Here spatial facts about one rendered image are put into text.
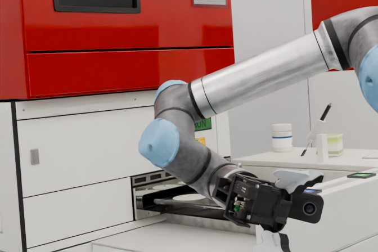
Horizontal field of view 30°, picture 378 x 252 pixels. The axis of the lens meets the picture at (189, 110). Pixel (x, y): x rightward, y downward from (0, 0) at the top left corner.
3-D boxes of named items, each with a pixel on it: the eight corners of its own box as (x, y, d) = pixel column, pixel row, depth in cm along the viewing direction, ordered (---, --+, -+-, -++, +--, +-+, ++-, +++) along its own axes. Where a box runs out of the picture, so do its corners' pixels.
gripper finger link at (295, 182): (295, 169, 98) (259, 194, 105) (329, 178, 100) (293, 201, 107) (293, 149, 99) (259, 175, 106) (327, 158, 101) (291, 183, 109)
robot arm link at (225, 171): (242, 210, 123) (255, 165, 123) (254, 217, 119) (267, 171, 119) (204, 202, 120) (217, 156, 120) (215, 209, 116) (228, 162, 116)
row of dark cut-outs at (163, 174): (131, 185, 205) (130, 177, 205) (228, 165, 237) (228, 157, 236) (133, 185, 204) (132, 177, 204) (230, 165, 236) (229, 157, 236)
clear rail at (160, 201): (152, 203, 206) (152, 198, 206) (156, 202, 207) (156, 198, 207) (252, 215, 180) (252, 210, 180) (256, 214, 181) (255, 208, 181)
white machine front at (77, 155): (22, 257, 181) (10, 101, 178) (228, 201, 239) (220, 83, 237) (29, 259, 178) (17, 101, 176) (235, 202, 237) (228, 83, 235)
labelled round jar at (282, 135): (269, 152, 250) (267, 125, 249) (280, 149, 255) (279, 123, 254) (285, 152, 245) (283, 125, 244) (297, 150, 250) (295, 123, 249)
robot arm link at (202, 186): (175, 178, 130) (210, 200, 133) (197, 192, 119) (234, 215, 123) (197, 142, 130) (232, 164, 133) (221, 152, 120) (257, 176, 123)
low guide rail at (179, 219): (166, 223, 211) (166, 212, 211) (171, 221, 212) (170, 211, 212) (306, 242, 177) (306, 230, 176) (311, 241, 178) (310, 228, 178)
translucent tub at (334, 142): (315, 157, 227) (314, 136, 227) (322, 154, 234) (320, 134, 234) (338, 157, 224) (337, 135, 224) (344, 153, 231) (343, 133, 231)
